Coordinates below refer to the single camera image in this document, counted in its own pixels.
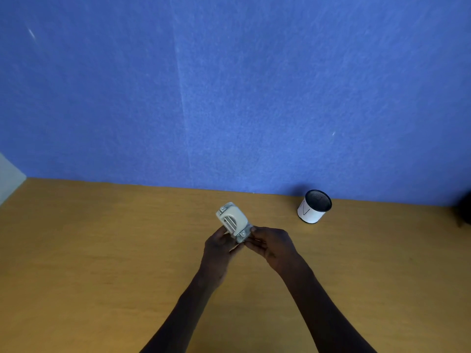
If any black object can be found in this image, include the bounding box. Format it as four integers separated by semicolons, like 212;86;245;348
455;192;471;227

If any person's right forearm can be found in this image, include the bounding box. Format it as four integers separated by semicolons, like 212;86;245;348
278;256;377;353

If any person's left hand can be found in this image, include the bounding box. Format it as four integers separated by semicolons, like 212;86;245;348
199;226;244;290

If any white hole punch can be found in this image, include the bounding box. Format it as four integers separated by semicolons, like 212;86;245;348
216;202;255;243

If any person's right hand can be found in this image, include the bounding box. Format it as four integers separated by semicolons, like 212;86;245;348
244;227;304;275

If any white cylindrical pen holder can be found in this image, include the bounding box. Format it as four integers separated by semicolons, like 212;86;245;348
297;190;332;224

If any person's left forearm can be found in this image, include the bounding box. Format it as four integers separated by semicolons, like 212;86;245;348
140;270;215;353

